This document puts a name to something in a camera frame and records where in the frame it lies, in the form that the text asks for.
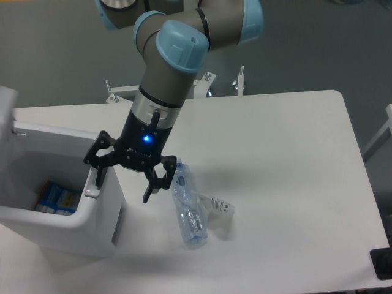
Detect white frame at right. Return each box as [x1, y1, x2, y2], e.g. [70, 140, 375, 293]
[362, 104, 391, 162]

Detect black clamp at table edge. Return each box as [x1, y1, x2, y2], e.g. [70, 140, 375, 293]
[370, 247, 391, 281]

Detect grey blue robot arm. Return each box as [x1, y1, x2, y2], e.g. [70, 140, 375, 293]
[84, 1, 264, 202]

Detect white plastic trash can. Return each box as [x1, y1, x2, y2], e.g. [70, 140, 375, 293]
[1, 87, 127, 257]

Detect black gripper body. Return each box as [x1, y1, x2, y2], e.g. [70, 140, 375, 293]
[115, 110, 171, 172]

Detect blue yellow box in bin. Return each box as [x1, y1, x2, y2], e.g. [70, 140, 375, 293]
[34, 181, 81, 216]

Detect white metal base frame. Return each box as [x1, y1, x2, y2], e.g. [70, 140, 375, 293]
[105, 65, 246, 104]

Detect clear plastic water bottle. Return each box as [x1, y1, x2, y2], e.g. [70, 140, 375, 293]
[170, 159, 208, 246]

